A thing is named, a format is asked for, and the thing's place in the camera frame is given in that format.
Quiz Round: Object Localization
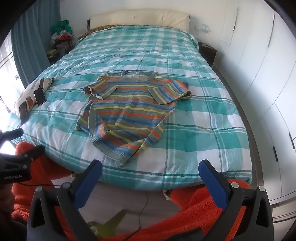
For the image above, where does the blue curtain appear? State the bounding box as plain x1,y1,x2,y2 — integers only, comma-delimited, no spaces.
10,0,62,88

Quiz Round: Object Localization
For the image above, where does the green plastic object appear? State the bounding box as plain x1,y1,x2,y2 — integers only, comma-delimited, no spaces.
87,209,127,241

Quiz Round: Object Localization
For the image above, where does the window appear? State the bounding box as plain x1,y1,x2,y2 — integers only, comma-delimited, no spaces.
0,30,25,116

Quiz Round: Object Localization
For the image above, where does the printed pillow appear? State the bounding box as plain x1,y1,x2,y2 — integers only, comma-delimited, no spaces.
13,77,55,124

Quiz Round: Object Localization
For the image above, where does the dark nightstand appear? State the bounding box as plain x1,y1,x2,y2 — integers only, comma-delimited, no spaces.
198,41,218,67

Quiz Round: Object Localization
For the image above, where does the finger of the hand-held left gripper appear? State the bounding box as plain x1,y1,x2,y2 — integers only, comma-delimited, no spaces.
0,128,24,144
14,145,46,163

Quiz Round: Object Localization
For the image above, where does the cream padded headboard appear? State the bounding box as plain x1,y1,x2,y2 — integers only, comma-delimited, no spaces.
89,10,190,32

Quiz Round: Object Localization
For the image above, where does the green cloth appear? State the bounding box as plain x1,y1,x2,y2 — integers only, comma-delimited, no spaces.
51,20,73,33

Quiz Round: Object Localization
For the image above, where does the orange fleece blanket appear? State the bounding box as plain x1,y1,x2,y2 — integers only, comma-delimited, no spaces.
10,141,257,241

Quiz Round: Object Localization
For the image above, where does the teal plaid bed blanket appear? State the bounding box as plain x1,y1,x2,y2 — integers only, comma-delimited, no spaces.
7,24,252,191

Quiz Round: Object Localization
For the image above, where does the yellow patterned sheet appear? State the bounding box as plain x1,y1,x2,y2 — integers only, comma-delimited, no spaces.
77,24,130,40

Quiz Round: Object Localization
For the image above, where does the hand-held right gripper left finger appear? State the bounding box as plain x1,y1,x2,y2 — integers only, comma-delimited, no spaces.
26,159,103,241

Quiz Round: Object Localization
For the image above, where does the striped knit sweater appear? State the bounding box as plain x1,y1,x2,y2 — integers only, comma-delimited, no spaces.
74,71,193,168

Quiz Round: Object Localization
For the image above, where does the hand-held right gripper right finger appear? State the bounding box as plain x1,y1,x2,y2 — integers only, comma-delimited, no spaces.
199,159,274,241

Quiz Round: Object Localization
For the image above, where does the thin black floor cable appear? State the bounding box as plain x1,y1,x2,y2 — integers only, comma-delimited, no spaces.
137,191,149,230

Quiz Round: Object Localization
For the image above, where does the dark smartphone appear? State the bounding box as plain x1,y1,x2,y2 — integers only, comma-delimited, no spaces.
19,102,29,124

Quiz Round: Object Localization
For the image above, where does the pile of colourful clothes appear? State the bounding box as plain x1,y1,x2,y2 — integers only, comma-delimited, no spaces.
46,31,75,58

